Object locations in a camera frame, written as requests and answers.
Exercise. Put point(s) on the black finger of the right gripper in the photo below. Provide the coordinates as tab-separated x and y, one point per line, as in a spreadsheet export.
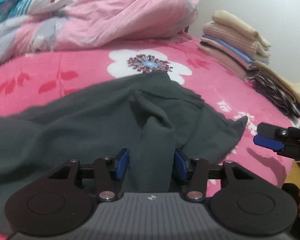
271	144
267	131

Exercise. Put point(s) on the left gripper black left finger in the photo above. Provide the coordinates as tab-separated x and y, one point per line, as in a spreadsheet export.
119	165

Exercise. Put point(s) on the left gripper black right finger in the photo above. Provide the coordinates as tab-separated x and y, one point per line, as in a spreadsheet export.
182	166

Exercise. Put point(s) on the dark green garment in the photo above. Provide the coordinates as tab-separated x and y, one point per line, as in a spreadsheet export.
148	114

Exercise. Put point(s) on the dark patterned folded garment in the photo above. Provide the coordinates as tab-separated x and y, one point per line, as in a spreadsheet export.
275	93

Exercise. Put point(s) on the tan folded cloth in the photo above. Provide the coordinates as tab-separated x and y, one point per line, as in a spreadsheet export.
293	89

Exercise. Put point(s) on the beige pink folded garment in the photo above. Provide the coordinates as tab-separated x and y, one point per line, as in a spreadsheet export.
228	62

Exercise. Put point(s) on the pink checked folded garment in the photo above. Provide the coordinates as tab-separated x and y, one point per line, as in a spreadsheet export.
253	48

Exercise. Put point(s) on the blue folded garment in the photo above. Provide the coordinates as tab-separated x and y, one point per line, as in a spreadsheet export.
228	49

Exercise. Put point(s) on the pink floral bed sheet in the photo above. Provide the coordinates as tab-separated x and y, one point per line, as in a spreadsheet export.
36	79

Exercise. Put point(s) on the cream folded garment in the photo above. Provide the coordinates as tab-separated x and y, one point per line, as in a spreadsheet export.
230	20

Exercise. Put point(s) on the light pink quilt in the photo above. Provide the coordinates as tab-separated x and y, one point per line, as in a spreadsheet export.
60	25

